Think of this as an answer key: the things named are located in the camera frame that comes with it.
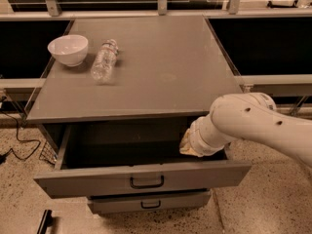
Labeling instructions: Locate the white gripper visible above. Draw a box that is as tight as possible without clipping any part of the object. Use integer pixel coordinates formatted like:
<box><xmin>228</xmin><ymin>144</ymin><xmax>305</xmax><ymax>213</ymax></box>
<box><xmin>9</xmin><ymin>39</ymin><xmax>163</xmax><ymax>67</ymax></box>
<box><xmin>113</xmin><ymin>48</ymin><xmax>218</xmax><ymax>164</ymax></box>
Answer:
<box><xmin>179</xmin><ymin>116</ymin><xmax>229</xmax><ymax>156</ymax></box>

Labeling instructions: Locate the grey top drawer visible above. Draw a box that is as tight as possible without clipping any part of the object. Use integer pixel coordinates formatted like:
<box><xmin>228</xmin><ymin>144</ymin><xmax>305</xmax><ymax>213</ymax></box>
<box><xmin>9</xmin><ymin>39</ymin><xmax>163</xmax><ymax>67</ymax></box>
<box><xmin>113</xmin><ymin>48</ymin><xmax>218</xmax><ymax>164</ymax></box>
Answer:
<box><xmin>34</xmin><ymin>117</ymin><xmax>251</xmax><ymax>198</ymax></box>

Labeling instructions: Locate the grey drawer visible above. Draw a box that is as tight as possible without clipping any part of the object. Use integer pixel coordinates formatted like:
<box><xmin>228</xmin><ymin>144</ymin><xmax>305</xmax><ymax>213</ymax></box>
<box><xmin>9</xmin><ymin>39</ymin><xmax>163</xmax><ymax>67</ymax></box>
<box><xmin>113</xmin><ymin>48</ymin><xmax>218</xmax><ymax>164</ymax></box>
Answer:
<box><xmin>88</xmin><ymin>189</ymin><xmax>211</xmax><ymax>215</ymax></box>
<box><xmin>34</xmin><ymin>117</ymin><xmax>251</xmax><ymax>198</ymax></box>

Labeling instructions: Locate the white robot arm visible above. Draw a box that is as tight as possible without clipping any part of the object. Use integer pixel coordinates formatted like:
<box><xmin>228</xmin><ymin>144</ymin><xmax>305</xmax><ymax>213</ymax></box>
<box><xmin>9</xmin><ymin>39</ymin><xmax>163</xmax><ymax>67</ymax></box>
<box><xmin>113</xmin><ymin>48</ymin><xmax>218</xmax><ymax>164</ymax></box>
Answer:
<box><xmin>179</xmin><ymin>93</ymin><xmax>312</xmax><ymax>167</ymax></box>

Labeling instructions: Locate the grey bottom drawer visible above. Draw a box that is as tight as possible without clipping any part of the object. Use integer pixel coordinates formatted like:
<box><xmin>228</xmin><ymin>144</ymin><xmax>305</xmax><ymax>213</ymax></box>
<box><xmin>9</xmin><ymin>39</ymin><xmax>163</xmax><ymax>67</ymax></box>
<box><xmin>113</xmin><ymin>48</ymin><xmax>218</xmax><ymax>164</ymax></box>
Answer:
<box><xmin>88</xmin><ymin>189</ymin><xmax>211</xmax><ymax>215</ymax></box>

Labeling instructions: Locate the grey drawer cabinet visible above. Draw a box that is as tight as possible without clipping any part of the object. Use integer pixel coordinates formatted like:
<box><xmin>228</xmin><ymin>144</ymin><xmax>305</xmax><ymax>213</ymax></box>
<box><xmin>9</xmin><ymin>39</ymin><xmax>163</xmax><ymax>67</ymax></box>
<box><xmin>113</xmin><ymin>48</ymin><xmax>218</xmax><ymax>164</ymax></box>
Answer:
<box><xmin>25</xmin><ymin>15</ymin><xmax>252</xmax><ymax>215</ymax></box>

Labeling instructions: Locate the clear plastic water bottle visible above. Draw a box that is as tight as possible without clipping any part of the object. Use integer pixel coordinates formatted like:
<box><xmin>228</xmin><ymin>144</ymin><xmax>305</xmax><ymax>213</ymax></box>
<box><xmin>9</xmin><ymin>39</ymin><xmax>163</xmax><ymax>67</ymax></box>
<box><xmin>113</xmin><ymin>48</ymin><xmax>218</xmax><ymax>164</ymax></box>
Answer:
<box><xmin>91</xmin><ymin>39</ymin><xmax>119</xmax><ymax>84</ymax></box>

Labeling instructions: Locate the white ceramic bowl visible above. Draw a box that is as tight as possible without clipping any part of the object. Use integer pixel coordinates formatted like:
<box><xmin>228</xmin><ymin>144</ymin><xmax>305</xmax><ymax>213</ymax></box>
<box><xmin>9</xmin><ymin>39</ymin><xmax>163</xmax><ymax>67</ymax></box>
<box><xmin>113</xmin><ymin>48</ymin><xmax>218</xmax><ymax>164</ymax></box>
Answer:
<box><xmin>48</xmin><ymin>34</ymin><xmax>89</xmax><ymax>66</ymax></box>

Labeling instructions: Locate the black bar on floor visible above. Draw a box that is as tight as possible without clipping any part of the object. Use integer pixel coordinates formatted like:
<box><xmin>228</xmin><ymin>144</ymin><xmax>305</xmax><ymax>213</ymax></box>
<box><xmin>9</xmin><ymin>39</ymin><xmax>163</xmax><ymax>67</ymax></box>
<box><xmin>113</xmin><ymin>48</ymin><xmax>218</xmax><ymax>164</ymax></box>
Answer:
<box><xmin>36</xmin><ymin>210</ymin><xmax>53</xmax><ymax>234</ymax></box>

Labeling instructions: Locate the black wire basket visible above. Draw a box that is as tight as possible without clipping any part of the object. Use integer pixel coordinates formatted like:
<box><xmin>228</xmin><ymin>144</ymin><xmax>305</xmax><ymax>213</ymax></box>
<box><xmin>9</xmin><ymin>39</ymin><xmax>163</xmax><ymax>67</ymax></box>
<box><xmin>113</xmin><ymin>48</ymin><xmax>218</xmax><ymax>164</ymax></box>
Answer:
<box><xmin>39</xmin><ymin>141</ymin><xmax>58</xmax><ymax>165</ymax></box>

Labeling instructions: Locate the black power cable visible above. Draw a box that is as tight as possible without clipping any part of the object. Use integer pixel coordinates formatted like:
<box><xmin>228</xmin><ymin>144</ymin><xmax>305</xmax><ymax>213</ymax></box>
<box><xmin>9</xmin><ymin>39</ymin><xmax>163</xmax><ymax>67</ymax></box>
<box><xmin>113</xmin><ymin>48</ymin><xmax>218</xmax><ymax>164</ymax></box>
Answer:
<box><xmin>0</xmin><ymin>96</ymin><xmax>43</xmax><ymax>164</ymax></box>

